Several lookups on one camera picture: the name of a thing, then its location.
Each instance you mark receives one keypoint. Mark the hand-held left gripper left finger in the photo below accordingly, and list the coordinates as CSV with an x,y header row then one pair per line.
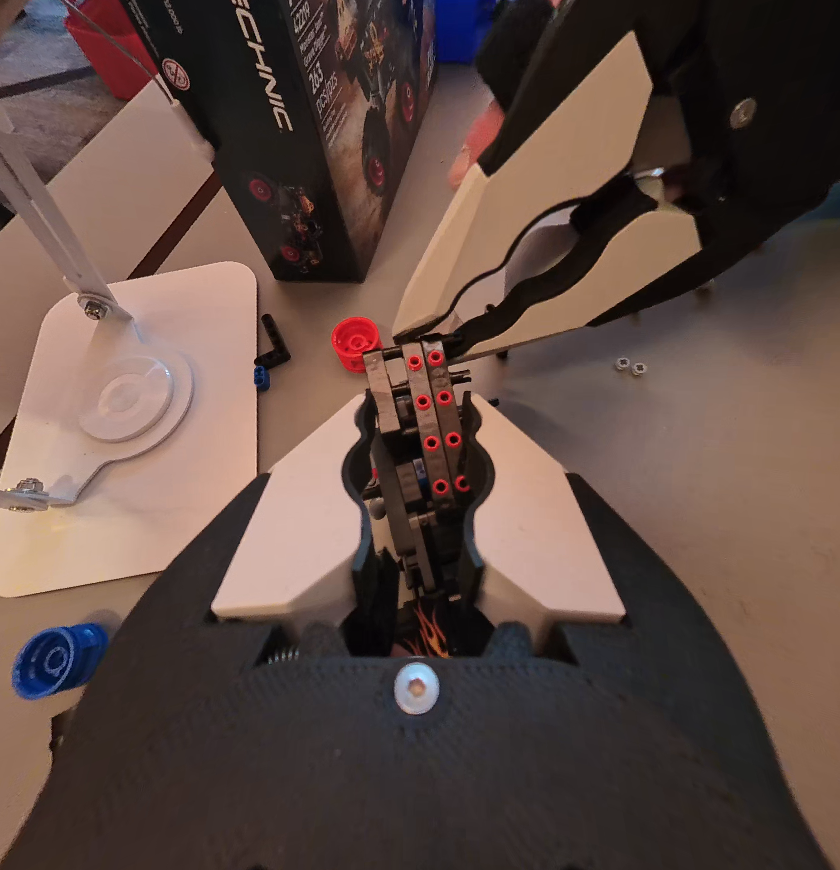
x,y
290,544

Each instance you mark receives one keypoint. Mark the toy set box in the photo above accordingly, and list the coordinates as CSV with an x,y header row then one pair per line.
x,y
290,136

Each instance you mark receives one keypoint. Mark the blue wheel hub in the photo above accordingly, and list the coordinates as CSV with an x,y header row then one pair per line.
x,y
59,659

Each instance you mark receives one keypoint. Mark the black beam assembly red pins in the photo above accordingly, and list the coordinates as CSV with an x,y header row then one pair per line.
x,y
433,408

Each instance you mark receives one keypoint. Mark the red wheel hub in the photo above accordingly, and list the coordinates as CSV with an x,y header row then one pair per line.
x,y
355,343

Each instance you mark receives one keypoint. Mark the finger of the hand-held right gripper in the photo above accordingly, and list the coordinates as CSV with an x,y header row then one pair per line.
x,y
528,177
637,265

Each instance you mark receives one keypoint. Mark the black blue toy car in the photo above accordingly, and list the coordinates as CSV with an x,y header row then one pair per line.
x,y
406,530

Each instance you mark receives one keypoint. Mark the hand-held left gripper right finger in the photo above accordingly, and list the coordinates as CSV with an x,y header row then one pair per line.
x,y
549,544

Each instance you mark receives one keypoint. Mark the red storage bin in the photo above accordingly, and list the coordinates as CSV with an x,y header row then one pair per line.
x,y
107,47

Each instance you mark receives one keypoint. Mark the white book stand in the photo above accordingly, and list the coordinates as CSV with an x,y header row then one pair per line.
x,y
188,340

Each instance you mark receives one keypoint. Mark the light grey desk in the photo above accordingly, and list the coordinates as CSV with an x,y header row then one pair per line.
x,y
664,476

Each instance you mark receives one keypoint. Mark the person's right hand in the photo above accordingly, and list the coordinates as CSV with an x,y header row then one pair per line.
x,y
481,136

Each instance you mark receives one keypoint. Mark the white oval stand base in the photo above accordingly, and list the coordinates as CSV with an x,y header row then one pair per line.
x,y
131,401

